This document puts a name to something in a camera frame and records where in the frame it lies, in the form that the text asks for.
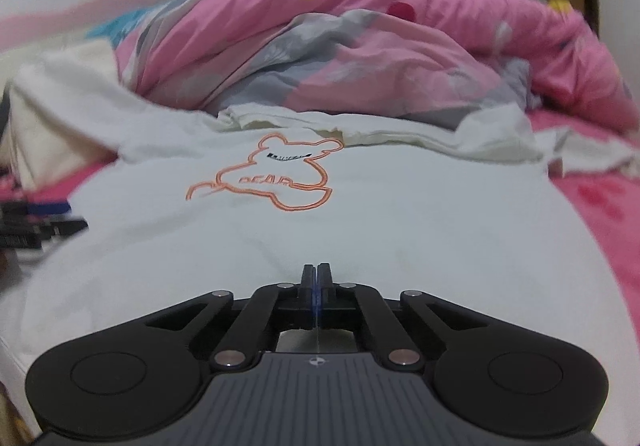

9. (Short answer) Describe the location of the pink white headboard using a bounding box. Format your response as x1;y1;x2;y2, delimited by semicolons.
0;0;166;57

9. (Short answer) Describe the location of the white folded fleece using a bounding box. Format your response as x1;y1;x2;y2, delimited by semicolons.
10;44;151;187

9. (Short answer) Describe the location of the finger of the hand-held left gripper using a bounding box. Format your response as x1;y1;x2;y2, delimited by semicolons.
0;199;91;252

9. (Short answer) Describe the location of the pink floral bed blanket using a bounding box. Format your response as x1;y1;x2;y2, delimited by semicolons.
0;109;640;327

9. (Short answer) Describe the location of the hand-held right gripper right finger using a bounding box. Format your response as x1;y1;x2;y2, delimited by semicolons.
318;265;488;369

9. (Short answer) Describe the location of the white sweatshirt orange bear outline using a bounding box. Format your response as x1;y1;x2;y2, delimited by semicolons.
0;101;640;427

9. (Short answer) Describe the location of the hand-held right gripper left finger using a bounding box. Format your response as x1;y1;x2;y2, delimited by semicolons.
145;265;317;369

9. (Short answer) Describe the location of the pink patterned duvet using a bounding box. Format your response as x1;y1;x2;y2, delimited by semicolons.
85;0;640;137

